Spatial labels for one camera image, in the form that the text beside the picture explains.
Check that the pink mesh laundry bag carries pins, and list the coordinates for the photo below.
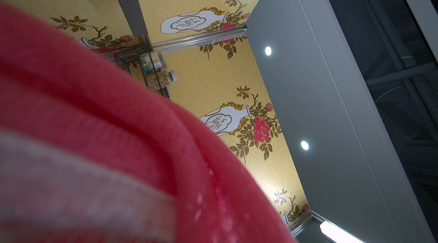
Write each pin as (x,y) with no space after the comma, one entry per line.
(88,155)

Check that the grain filled jar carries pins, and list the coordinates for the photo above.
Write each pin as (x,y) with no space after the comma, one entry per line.
(160,79)

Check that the white lid jar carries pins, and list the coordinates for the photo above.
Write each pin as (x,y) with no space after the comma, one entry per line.
(152,62)

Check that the black wire wall basket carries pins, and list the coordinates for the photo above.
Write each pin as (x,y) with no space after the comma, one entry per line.
(129,61)

